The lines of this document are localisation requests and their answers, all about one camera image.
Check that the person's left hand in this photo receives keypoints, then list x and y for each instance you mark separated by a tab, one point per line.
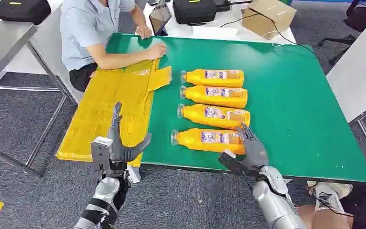
144	31

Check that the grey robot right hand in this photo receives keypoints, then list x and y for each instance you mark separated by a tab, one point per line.
255	153

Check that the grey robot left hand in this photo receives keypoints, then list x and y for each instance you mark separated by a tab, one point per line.
119	148

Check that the person's right hand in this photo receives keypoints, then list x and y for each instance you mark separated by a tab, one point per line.
157	51

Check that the orange drink bottle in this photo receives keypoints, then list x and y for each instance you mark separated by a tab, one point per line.
198	78
191	140
195	115
198	96

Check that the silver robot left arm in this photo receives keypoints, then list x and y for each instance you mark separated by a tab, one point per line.
105	192

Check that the dark tablet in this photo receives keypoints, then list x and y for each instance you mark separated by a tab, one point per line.
159	17

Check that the white table leg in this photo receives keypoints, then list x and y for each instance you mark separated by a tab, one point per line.
134	173
286	181

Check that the dark phone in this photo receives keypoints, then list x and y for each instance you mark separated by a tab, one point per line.
153	2

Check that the white table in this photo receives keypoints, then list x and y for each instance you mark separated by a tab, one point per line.
183	30

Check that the yellow cardboard sheet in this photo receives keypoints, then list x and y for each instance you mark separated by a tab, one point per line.
101	104

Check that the black carry bag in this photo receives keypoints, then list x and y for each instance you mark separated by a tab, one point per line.
194	11
22	11

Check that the person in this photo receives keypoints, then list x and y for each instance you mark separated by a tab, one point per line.
82	28
364	202

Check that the green table mat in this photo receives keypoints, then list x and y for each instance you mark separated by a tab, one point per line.
281	94

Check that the black power adapter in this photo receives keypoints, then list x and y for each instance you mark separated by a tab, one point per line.
222	6

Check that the pale grey table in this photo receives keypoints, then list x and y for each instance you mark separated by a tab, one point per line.
47	44
359	69

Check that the brown cardboard box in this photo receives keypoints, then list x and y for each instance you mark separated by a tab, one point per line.
268	17

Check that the steel table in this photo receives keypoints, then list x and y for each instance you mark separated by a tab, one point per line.
3	44

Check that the black office chair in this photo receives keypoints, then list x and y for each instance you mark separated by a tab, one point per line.
361	15

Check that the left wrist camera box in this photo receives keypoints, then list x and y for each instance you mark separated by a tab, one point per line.
99	151

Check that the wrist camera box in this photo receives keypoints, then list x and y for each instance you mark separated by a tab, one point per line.
99	151
232	162

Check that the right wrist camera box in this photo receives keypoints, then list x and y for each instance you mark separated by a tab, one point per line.
232	162

